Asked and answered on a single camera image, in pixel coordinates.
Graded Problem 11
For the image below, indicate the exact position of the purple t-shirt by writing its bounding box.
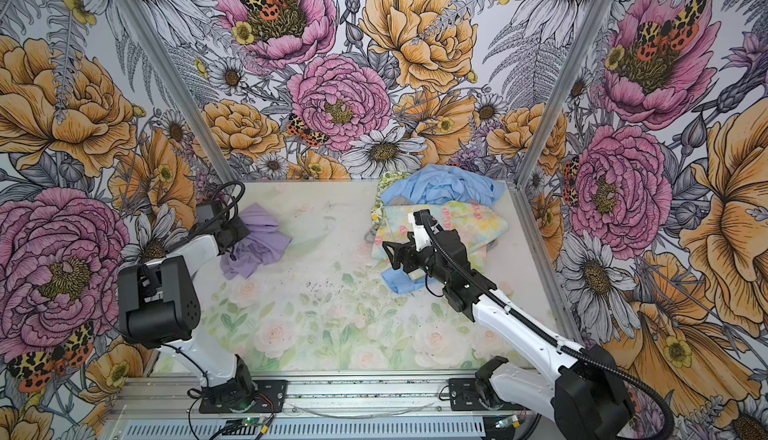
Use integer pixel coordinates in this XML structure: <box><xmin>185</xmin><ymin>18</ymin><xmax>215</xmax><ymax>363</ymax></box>
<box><xmin>220</xmin><ymin>203</ymin><xmax>291</xmax><ymax>280</ymax></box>

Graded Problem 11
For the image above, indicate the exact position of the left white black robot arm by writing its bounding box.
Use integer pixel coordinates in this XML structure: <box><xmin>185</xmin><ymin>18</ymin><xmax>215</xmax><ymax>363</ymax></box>
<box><xmin>117</xmin><ymin>199</ymin><xmax>256</xmax><ymax>411</ymax></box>

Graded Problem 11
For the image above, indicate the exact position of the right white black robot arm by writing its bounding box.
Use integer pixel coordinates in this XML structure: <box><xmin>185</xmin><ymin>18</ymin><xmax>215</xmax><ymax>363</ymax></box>
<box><xmin>382</xmin><ymin>209</ymin><xmax>635</xmax><ymax>439</ymax></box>

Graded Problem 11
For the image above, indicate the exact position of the pastel floral cloth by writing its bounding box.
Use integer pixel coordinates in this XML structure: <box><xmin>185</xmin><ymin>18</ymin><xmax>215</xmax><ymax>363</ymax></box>
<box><xmin>371</xmin><ymin>201</ymin><xmax>508</xmax><ymax>272</ymax></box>

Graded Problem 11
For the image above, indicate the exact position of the lemon print cloth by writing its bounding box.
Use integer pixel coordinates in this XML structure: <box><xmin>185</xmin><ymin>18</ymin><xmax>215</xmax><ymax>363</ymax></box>
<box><xmin>370</xmin><ymin>171</ymin><xmax>412</xmax><ymax>225</ymax></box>

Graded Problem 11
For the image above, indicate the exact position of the light blue button shirt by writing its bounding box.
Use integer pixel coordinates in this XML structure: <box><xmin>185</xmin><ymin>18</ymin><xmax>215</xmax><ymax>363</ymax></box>
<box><xmin>379</xmin><ymin>163</ymin><xmax>506</xmax><ymax>295</ymax></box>

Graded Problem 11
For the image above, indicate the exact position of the right green circuit board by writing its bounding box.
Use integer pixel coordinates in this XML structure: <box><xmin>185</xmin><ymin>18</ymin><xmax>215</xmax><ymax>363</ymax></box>
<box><xmin>494</xmin><ymin>414</ymin><xmax>521</xmax><ymax>430</ymax></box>

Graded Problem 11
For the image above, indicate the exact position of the green circuit board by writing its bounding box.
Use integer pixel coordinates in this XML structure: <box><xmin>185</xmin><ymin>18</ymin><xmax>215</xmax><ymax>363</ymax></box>
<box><xmin>225</xmin><ymin>417</ymin><xmax>269</xmax><ymax>434</ymax></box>
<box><xmin>494</xmin><ymin>414</ymin><xmax>521</xmax><ymax>430</ymax></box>

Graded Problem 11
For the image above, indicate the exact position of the white ventilated panel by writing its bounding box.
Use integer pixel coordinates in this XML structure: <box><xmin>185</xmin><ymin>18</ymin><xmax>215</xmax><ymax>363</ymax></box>
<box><xmin>113</xmin><ymin>416</ymin><xmax>486</xmax><ymax>439</ymax></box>

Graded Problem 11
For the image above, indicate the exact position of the left green circuit board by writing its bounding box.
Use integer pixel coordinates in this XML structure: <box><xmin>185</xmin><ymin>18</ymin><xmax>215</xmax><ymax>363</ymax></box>
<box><xmin>225</xmin><ymin>417</ymin><xmax>269</xmax><ymax>434</ymax></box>

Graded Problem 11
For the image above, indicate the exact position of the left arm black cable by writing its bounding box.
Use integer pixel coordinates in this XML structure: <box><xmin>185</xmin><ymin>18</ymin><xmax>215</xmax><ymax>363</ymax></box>
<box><xmin>197</xmin><ymin>180</ymin><xmax>247</xmax><ymax>237</ymax></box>

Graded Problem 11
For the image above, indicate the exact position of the aluminium front rail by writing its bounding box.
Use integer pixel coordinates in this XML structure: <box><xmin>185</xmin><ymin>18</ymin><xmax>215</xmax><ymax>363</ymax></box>
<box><xmin>110</xmin><ymin>372</ymin><xmax>622</xmax><ymax>420</ymax></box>

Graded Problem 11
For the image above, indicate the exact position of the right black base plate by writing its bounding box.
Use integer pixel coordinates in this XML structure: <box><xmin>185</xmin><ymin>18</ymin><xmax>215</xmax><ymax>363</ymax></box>
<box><xmin>447</xmin><ymin>377</ymin><xmax>514</xmax><ymax>411</ymax></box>

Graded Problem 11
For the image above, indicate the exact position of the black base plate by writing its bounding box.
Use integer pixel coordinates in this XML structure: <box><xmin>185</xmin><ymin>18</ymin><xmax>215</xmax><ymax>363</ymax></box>
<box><xmin>199</xmin><ymin>380</ymin><xmax>288</xmax><ymax>414</ymax></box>
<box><xmin>447</xmin><ymin>377</ymin><xmax>514</xmax><ymax>411</ymax></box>

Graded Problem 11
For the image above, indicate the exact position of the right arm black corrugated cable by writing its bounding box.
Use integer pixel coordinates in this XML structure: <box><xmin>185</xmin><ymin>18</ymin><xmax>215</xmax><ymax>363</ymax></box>
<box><xmin>419</xmin><ymin>210</ymin><xmax>676</xmax><ymax>440</ymax></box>

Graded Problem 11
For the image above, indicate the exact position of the left aluminium corner post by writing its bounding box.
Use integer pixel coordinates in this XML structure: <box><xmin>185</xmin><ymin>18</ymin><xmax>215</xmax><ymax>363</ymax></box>
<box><xmin>114</xmin><ymin>0</ymin><xmax>239</xmax><ymax>182</ymax></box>

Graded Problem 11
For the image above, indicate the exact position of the aluminium corner post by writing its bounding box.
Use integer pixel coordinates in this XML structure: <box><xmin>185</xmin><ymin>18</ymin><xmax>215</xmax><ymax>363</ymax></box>
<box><xmin>514</xmin><ymin>0</ymin><xmax>634</xmax><ymax>188</ymax></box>
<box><xmin>114</xmin><ymin>0</ymin><xmax>239</xmax><ymax>182</ymax></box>

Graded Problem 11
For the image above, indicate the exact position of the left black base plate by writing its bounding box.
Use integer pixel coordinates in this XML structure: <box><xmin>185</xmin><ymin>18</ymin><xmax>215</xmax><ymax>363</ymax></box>
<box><xmin>199</xmin><ymin>380</ymin><xmax>288</xmax><ymax>414</ymax></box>

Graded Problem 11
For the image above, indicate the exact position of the right aluminium corner post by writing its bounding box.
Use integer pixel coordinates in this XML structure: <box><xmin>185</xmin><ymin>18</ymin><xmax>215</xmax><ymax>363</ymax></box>
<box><xmin>514</xmin><ymin>0</ymin><xmax>634</xmax><ymax>188</ymax></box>

